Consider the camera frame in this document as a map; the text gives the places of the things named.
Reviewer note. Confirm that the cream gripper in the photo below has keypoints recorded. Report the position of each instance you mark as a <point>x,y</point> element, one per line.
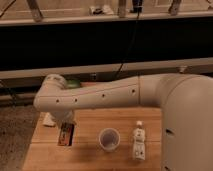
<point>67,118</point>

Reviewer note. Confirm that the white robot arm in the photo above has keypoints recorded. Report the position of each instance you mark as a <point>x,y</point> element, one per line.
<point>185,100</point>

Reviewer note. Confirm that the white sponge block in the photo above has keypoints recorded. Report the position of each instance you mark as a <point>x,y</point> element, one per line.
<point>48,120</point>

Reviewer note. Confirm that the green bowl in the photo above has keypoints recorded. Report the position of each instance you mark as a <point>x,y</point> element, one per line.
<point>73,84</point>

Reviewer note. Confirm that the white glue bottle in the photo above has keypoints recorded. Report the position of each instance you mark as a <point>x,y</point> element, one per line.
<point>139,141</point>

